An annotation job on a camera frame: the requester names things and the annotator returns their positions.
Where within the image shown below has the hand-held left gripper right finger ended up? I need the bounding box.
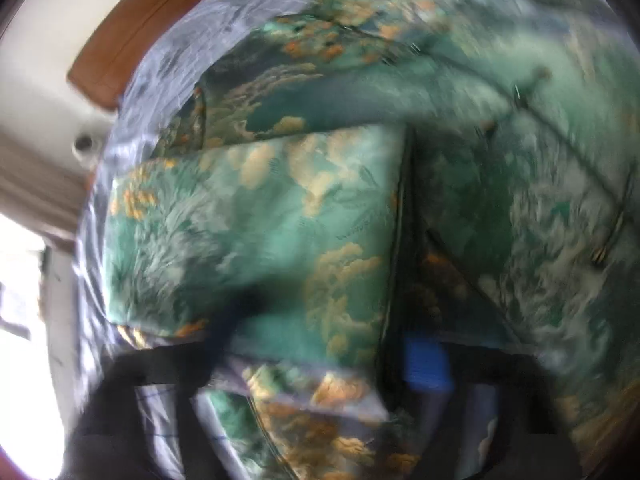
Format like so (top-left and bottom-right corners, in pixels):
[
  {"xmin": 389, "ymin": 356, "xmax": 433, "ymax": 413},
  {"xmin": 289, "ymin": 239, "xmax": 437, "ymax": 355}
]
[{"xmin": 380, "ymin": 332, "xmax": 583, "ymax": 480}]

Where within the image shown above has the light striped bed sheet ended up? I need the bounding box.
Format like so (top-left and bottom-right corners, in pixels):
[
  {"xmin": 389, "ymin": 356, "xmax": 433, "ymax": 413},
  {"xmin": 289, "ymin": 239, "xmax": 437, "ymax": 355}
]
[{"xmin": 75, "ymin": 0, "xmax": 501, "ymax": 480}]

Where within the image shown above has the wooden headboard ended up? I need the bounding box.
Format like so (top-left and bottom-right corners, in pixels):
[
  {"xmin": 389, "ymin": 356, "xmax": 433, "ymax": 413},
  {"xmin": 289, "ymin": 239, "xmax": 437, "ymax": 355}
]
[{"xmin": 67, "ymin": 0, "xmax": 251, "ymax": 111}]

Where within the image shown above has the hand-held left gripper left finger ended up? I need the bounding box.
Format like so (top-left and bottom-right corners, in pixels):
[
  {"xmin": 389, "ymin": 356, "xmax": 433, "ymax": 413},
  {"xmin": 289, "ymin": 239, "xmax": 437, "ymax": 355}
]
[{"xmin": 65, "ymin": 287, "xmax": 268, "ymax": 480}]

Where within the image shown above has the bright window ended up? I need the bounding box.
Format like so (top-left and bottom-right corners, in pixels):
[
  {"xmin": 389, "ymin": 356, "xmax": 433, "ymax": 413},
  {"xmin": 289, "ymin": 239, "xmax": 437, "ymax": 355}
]
[{"xmin": 0, "ymin": 214, "xmax": 66, "ymax": 478}]

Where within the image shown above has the green printed garment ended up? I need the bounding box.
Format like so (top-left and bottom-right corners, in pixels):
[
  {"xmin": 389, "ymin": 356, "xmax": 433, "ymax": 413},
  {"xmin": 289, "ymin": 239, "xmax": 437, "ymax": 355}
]
[{"xmin": 102, "ymin": 0, "xmax": 640, "ymax": 480}]

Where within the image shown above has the white wall socket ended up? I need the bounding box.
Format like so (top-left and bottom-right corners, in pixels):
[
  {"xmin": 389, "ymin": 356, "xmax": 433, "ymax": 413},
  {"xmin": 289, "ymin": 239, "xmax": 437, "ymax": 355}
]
[{"xmin": 72, "ymin": 132, "xmax": 101, "ymax": 167}]

